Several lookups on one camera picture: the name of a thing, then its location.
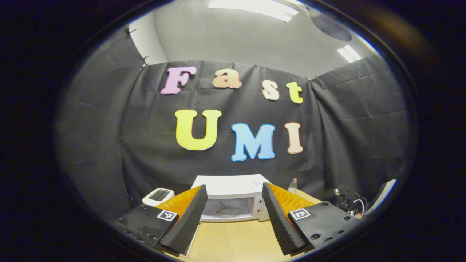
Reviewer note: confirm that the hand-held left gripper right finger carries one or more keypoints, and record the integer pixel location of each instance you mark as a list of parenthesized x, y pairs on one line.
[(278, 222)]

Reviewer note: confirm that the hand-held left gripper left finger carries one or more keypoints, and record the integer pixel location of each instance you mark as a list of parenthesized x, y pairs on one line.
[(187, 222)]

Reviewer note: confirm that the white microwave oven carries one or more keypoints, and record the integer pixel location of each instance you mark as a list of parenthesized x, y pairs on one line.
[(233, 185)]

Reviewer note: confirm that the clear plastic water bottle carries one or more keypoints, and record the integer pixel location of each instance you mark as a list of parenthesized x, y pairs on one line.
[(292, 186)]

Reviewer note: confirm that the white toaster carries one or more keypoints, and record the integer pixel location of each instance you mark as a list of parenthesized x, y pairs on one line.
[(158, 195)]

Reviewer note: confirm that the black backdrop cloth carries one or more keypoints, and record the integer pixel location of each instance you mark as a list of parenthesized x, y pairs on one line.
[(145, 138)]

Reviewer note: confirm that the white cloth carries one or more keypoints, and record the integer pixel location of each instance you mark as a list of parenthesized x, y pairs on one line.
[(384, 194)]

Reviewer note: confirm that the small ceiling light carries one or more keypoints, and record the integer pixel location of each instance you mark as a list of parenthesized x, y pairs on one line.
[(348, 54)]

